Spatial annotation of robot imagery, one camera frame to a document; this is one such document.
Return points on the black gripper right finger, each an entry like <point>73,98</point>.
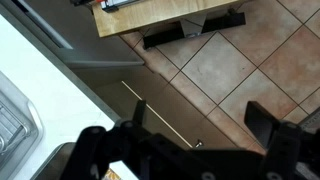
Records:
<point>260,122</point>

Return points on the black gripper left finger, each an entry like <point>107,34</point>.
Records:
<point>139,112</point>

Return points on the wooden cabinet doors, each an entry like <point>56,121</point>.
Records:
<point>167,111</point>

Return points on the wooden side table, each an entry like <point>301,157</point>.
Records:
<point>151,12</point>

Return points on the black table base bar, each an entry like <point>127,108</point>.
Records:
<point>188,29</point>

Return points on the stainless steel dishwasher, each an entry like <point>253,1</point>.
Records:
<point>71,34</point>

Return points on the tool on side table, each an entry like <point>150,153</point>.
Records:
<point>106,5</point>

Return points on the stainless steel sink basin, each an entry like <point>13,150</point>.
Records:
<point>20,129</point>

